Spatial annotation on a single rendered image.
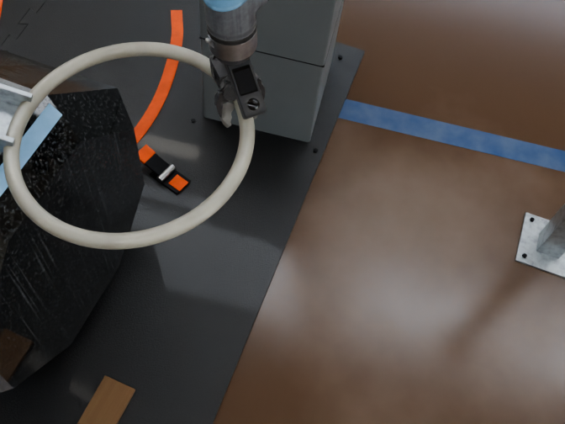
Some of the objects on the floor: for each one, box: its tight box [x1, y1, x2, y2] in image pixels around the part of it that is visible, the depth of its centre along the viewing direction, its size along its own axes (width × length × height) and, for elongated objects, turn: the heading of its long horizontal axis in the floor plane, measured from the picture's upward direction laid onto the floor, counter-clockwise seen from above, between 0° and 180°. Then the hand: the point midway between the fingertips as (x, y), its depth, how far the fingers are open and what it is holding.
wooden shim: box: [77, 375, 135, 424], centre depth 198 cm, size 25×10×2 cm, turn 154°
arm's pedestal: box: [191, 0, 344, 153], centre depth 226 cm, size 50×50×85 cm
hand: (241, 121), depth 146 cm, fingers closed on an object, 5 cm apart
